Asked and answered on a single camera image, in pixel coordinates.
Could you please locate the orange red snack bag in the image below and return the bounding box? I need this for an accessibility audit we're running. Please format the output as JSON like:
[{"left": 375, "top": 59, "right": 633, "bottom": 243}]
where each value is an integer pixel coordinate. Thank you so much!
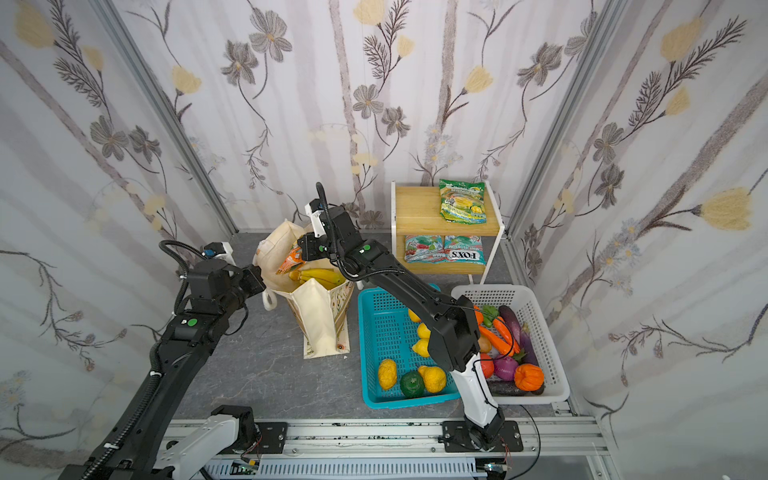
[{"left": 276, "top": 244, "right": 306, "bottom": 275}]

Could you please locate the yellow banana bunch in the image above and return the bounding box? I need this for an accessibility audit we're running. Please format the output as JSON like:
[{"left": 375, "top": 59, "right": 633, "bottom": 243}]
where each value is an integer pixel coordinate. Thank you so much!
[{"left": 288, "top": 268, "right": 346, "bottom": 290}]

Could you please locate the cream floral grocery tote bag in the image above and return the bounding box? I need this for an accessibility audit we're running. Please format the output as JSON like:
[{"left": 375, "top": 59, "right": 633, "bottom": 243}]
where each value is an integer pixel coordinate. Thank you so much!
[{"left": 253, "top": 220, "right": 355, "bottom": 359}]

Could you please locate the small yellow lemon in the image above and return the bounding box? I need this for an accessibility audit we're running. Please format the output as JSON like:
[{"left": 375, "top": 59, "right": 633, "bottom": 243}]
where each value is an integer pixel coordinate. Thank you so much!
[{"left": 411, "top": 323, "right": 431, "bottom": 358}]

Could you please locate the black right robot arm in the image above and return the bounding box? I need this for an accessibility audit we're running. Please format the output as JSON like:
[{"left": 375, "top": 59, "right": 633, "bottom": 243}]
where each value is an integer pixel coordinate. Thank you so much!
[{"left": 298, "top": 182, "right": 505, "bottom": 450}]

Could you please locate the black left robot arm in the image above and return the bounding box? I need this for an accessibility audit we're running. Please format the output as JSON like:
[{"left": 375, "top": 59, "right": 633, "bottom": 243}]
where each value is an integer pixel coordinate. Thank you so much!
[{"left": 60, "top": 240, "right": 266, "bottom": 479}]

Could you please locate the teal Fox's candy bag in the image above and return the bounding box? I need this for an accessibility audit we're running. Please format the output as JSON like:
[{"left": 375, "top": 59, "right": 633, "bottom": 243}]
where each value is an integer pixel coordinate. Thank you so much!
[{"left": 444, "top": 235, "right": 486, "bottom": 265}]

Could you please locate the green snack bag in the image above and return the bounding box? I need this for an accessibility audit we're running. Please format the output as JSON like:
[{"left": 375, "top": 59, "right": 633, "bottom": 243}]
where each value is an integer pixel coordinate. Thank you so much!
[{"left": 439, "top": 179, "right": 487, "bottom": 225}]

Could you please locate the white metal wooden shelf rack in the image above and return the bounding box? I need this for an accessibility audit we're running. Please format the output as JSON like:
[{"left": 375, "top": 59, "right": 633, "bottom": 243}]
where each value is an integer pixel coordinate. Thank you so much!
[{"left": 390, "top": 181, "right": 505, "bottom": 284}]

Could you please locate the yellow lemon front left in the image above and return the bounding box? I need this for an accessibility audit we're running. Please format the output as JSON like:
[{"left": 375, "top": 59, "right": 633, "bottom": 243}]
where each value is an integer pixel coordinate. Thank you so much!
[{"left": 377, "top": 359, "right": 398, "bottom": 391}]

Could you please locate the teal plastic basket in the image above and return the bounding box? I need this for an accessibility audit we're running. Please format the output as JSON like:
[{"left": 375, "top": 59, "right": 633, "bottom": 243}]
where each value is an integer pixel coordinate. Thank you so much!
[{"left": 358, "top": 288, "right": 459, "bottom": 409}]

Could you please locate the green round fruit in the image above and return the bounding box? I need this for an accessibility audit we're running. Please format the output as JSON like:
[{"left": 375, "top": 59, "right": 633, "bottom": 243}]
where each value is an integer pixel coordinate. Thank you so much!
[{"left": 399, "top": 370, "right": 426, "bottom": 399}]

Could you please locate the bumpy yellow citron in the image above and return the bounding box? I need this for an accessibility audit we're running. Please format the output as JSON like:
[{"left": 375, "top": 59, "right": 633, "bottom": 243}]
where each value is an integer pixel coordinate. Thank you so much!
[{"left": 418, "top": 366, "right": 447, "bottom": 394}]

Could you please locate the green pepper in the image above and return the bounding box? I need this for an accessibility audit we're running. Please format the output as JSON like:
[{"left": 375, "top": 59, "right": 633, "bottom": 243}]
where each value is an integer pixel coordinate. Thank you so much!
[{"left": 480, "top": 305, "right": 499, "bottom": 328}]

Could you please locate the orange carrot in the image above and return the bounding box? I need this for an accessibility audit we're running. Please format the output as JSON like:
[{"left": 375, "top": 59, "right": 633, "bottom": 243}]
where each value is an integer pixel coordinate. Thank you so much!
[{"left": 478, "top": 317, "right": 521, "bottom": 356}]

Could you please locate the white plastic basket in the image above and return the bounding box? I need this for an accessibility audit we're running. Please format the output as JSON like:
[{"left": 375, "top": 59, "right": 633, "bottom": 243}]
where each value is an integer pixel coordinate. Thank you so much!
[{"left": 451, "top": 284, "right": 571, "bottom": 405}]

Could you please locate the purple eggplant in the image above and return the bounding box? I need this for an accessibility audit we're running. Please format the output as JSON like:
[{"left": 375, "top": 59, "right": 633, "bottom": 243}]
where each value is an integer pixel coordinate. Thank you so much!
[{"left": 499, "top": 305, "right": 539, "bottom": 366}]

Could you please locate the purple onion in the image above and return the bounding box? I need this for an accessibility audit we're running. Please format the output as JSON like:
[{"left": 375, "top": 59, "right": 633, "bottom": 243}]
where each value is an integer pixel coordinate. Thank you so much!
[{"left": 493, "top": 356, "right": 519, "bottom": 382}]

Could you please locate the dark cucumber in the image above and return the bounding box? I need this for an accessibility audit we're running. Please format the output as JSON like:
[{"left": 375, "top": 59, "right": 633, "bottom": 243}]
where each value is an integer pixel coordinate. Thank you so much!
[{"left": 488, "top": 381, "right": 545, "bottom": 397}]

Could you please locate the small orange pumpkin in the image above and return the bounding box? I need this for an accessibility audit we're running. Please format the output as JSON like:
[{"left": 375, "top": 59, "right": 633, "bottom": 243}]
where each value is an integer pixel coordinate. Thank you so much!
[{"left": 514, "top": 363, "right": 545, "bottom": 392}]

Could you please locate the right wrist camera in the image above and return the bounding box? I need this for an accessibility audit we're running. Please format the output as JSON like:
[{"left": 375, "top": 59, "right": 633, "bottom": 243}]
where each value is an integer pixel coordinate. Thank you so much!
[{"left": 305, "top": 199, "right": 326, "bottom": 238}]

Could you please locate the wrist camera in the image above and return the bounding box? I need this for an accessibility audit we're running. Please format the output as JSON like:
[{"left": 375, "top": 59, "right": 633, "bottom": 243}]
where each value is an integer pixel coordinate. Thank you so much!
[
  {"left": 305, "top": 199, "right": 326, "bottom": 238},
  {"left": 202, "top": 242, "right": 236, "bottom": 266}
]

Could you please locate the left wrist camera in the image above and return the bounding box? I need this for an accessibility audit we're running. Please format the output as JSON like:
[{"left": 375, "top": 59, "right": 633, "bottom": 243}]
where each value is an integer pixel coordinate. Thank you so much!
[{"left": 202, "top": 242, "right": 236, "bottom": 266}]

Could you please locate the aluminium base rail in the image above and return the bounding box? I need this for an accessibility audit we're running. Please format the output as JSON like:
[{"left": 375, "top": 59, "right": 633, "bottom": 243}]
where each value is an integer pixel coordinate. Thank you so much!
[{"left": 193, "top": 416, "right": 621, "bottom": 479}]

